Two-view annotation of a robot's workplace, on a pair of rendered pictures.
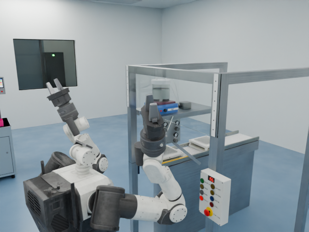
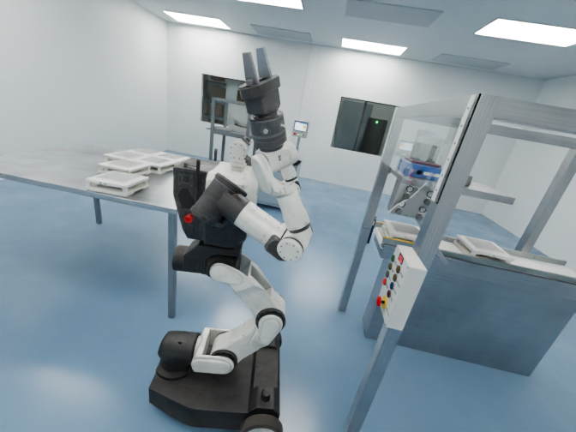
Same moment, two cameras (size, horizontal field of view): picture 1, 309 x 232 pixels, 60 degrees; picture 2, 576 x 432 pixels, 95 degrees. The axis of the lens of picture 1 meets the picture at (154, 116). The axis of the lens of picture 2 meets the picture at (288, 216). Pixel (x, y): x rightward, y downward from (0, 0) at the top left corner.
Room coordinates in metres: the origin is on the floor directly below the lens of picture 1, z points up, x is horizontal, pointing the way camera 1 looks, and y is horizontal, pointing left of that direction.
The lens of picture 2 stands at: (0.39, -0.50, 1.48)
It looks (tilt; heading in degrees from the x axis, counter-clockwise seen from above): 21 degrees down; 39
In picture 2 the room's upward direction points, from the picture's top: 10 degrees clockwise
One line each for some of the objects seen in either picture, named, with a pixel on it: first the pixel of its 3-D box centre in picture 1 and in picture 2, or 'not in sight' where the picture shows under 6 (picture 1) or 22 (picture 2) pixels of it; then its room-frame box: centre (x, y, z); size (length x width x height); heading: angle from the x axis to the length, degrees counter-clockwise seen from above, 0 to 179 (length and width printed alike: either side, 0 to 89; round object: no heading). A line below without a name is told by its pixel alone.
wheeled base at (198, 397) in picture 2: not in sight; (221, 363); (1.05, 0.29, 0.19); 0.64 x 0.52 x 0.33; 134
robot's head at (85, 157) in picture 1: (82, 157); (238, 152); (1.03, 0.30, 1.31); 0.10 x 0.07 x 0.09; 44
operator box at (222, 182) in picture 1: (214, 196); (399, 285); (1.34, -0.33, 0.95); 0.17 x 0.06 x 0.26; 34
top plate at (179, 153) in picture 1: (163, 152); (405, 230); (2.20, -0.08, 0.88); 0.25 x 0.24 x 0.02; 34
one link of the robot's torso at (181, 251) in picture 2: not in sight; (208, 255); (0.98, 0.36, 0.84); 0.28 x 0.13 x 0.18; 134
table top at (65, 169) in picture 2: not in sight; (122, 170); (1.10, 1.81, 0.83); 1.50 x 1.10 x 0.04; 125
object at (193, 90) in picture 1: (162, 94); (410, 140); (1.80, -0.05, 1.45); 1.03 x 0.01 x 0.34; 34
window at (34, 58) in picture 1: (47, 64); (363, 127); (6.43, 2.53, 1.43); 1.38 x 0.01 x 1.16; 123
